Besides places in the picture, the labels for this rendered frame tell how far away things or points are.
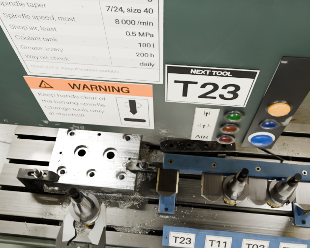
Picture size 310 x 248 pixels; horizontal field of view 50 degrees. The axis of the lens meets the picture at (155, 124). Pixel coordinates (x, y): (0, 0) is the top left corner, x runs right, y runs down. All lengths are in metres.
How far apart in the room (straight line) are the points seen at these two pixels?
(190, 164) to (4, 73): 0.53
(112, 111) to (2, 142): 1.22
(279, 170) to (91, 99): 0.57
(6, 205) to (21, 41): 0.93
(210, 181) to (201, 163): 0.05
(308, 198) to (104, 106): 0.59
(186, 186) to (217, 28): 0.89
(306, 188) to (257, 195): 0.12
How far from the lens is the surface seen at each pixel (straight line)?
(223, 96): 0.40
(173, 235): 1.07
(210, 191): 0.83
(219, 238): 1.07
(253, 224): 1.16
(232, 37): 0.33
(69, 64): 0.38
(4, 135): 1.66
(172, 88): 0.39
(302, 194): 0.88
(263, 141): 0.48
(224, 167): 0.84
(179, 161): 0.84
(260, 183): 0.86
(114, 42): 0.34
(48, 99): 0.46
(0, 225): 1.24
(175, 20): 0.31
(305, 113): 1.61
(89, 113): 0.47
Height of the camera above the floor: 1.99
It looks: 60 degrees down
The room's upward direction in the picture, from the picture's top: 2 degrees counter-clockwise
